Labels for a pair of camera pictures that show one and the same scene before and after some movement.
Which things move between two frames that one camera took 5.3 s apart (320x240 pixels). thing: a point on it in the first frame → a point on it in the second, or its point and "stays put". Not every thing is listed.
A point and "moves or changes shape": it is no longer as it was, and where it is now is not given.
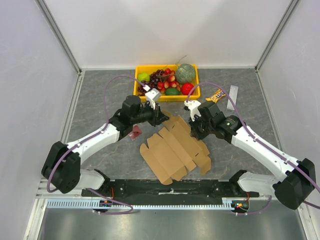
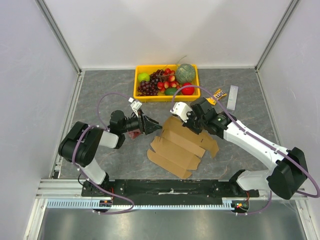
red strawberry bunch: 162,85 stays put
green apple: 143,76 stays put
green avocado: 172,91 stays put
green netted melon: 185,73 stays put
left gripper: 157,116 → 147,124
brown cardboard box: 172,152 moves or changes shape
